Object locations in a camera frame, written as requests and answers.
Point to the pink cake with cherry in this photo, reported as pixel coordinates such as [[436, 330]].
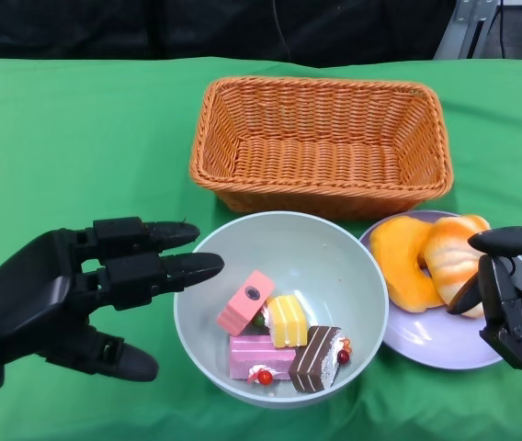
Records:
[[254, 356]]

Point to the black cloth backdrop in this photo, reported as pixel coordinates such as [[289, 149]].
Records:
[[105, 27]]

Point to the lilac plate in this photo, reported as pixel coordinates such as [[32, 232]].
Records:
[[435, 340]]

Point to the green tablecloth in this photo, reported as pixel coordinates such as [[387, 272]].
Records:
[[82, 138]]

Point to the striped croissant bread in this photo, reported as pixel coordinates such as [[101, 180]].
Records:
[[454, 262]]

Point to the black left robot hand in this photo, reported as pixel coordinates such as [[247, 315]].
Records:
[[36, 303]]

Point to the salmon cake with black dot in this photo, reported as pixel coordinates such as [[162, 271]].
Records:
[[245, 301]]

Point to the orange wicker basket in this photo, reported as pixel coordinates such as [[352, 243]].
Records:
[[321, 161]]

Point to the grey metal stand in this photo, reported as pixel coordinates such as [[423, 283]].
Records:
[[463, 27]]

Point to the chocolate layered cake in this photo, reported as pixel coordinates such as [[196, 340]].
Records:
[[316, 358]]

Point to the yellow layered cake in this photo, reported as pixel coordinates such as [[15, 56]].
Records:
[[288, 321]]

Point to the pale green bowl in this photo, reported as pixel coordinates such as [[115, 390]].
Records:
[[316, 257]]

